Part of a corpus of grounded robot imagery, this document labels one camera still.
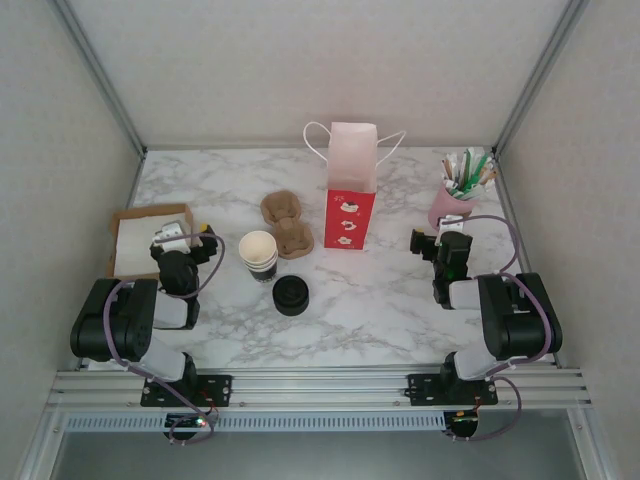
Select stack of paper cups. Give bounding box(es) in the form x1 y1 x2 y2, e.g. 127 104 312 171
238 229 279 286

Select red printed paper bag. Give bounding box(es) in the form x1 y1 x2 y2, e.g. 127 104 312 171
302 120 407 251

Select brown cardboard napkin box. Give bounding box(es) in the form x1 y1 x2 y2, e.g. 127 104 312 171
107 203 195 281

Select pink holder cup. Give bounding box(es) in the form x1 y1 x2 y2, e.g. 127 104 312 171
428 179 479 229

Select white paper napkins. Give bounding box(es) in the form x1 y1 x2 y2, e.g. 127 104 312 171
114 212 192 278

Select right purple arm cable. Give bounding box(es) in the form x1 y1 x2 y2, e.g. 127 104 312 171
439 213 559 444

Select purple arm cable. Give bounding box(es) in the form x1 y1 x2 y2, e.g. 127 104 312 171
105 232 226 447
439 213 559 444

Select aluminium table side rail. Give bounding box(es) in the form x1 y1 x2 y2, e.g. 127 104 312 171
492 149 559 369
74 149 147 372

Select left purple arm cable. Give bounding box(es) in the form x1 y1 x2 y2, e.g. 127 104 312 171
105 232 226 447

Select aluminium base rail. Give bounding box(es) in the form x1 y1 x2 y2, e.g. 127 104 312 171
49 367 594 412

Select aluminium frame post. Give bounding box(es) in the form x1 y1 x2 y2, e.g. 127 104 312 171
491 0 591 155
49 0 147 157

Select white slotted cable duct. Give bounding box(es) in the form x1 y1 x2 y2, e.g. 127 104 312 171
64 410 447 432

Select aluminium lower frame bar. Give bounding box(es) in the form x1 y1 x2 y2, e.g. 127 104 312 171
567 409 624 480
17 409 69 480

